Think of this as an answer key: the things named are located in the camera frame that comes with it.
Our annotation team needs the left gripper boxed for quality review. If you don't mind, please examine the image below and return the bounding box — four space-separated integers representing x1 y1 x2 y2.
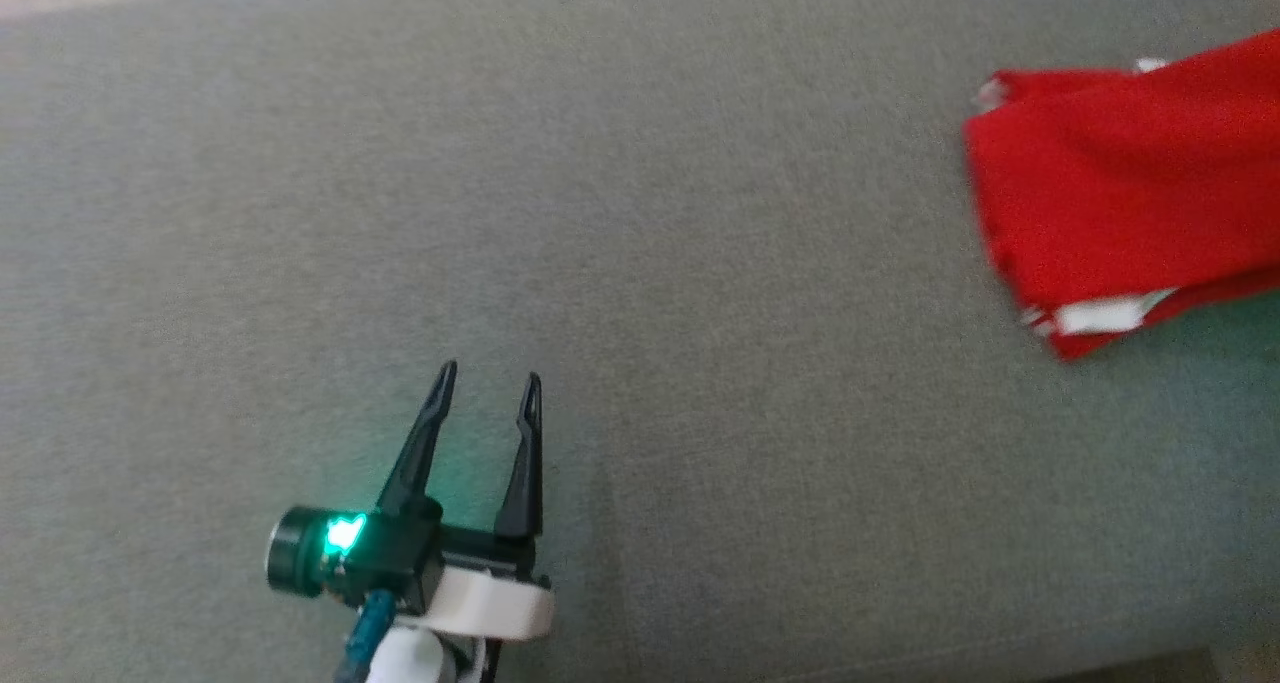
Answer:
264 359 557 645

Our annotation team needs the blue cable connector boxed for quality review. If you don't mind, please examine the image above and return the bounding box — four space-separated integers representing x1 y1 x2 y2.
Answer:
334 588 397 683

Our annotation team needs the red and white jersey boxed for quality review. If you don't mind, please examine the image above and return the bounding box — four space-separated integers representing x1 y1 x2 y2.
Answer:
962 28 1280 362

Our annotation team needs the grey fabric sofa seat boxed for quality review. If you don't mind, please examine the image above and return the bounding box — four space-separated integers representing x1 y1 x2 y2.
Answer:
0 0 1280 683

